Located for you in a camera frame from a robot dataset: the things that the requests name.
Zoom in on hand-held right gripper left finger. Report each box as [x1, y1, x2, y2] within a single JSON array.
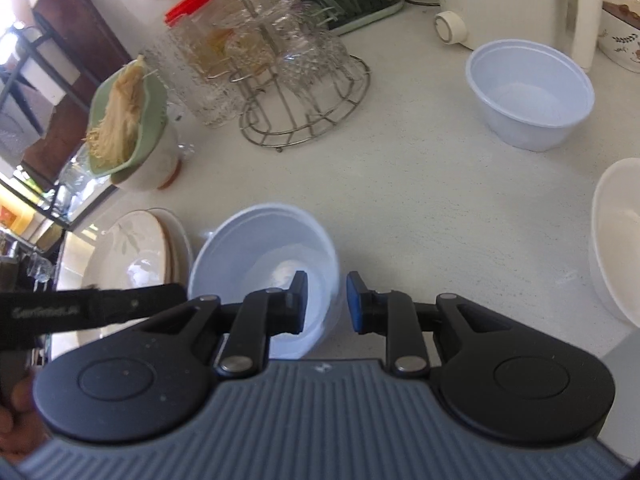
[[131, 270, 309, 380]]

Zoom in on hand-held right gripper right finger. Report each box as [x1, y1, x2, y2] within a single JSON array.
[[346, 270, 506, 380]]

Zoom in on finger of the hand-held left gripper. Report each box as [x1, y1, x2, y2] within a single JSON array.
[[95, 282, 187, 322]]

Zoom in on large pink flower plate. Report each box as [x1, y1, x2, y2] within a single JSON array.
[[50, 207, 195, 361]]

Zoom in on light blue plastic bowl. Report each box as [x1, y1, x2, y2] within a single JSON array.
[[187, 203, 343, 361], [465, 40, 596, 152]]

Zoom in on plain white bowl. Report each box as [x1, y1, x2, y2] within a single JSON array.
[[589, 157, 640, 328]]

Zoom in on person's left hand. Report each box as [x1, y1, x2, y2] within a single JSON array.
[[0, 372, 53, 453]]

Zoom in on small stemmed glass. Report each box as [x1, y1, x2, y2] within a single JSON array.
[[25, 252, 56, 286]]

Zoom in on black dish rack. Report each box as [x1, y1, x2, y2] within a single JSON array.
[[0, 25, 91, 226]]

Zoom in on white bowl with brown foot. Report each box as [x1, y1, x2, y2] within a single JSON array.
[[112, 120, 181, 192]]

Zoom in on small clear glass tumbler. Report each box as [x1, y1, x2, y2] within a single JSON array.
[[57, 147, 108, 211]]

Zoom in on green strainer basket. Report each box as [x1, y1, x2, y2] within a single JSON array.
[[87, 67, 168, 186]]

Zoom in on enoki mushrooms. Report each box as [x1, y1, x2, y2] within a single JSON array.
[[82, 57, 148, 171]]

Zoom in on large textured glass tumbler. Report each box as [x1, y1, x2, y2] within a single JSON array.
[[137, 25, 241, 128]]

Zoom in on set of clear glass cups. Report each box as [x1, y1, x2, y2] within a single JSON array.
[[210, 0, 368, 96]]

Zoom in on dark wooden cutting board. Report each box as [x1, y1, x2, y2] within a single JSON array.
[[20, 0, 133, 191]]

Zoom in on glass jar with red lid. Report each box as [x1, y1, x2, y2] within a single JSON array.
[[165, 0, 236, 86]]

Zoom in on floral ceramic bowl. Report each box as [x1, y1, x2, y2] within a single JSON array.
[[597, 0, 640, 73]]

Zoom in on wire cup rack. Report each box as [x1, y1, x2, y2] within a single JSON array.
[[207, 0, 372, 153]]

